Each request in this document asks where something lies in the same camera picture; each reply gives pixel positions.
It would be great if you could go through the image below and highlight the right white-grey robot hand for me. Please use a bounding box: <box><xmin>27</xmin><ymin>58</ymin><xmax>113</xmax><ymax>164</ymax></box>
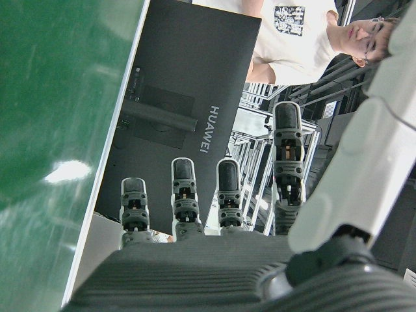
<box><xmin>61</xmin><ymin>0</ymin><xmax>416</xmax><ymax>312</ymax></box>

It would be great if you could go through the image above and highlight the aluminium frame rack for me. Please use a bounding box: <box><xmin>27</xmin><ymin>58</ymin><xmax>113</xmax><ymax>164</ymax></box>
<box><xmin>204</xmin><ymin>83</ymin><xmax>323</xmax><ymax>236</ymax></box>

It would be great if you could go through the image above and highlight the green conveyor belt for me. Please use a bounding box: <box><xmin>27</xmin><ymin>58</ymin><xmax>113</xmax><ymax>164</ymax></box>
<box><xmin>0</xmin><ymin>0</ymin><xmax>152</xmax><ymax>312</ymax></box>

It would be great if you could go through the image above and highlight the black Huawei monitor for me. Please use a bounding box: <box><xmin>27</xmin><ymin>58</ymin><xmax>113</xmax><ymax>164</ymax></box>
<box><xmin>94</xmin><ymin>0</ymin><xmax>263</xmax><ymax>237</ymax></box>

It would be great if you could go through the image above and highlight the person in white T-shirt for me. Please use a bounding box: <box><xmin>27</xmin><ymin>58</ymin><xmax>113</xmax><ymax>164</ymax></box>
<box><xmin>191</xmin><ymin>0</ymin><xmax>402</xmax><ymax>87</ymax></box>

